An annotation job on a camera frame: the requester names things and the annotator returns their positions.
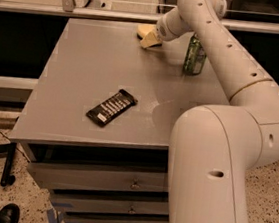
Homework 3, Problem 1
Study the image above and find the black metal stand leg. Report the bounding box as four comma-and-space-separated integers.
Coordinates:
0, 143, 17, 187

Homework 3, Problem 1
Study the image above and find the black snack bar wrapper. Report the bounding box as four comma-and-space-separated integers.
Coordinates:
86, 89, 138, 127

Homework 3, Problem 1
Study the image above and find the yellow sponge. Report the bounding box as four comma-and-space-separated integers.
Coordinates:
136, 23, 155, 39

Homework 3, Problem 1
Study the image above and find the black shoe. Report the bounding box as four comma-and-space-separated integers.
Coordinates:
0, 203, 20, 223

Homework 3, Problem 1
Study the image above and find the blue floor tape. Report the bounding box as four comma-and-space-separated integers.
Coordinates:
46, 205, 65, 223

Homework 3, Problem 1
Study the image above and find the grey drawer cabinet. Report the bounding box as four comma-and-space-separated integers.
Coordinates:
11, 18, 227, 223

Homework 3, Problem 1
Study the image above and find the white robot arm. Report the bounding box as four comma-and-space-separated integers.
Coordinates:
141, 0, 279, 223

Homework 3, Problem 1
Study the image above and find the green soda can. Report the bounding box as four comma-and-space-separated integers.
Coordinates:
183, 34, 206, 76

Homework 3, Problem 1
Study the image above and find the top grey drawer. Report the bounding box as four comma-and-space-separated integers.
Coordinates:
27, 163, 168, 192

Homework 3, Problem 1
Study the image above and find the middle grey drawer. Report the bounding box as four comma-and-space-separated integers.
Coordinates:
50, 194, 169, 215

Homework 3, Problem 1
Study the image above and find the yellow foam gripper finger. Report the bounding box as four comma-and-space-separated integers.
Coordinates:
140, 30, 162, 49

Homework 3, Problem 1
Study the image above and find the grey metal railing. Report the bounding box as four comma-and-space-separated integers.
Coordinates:
0, 0, 279, 44

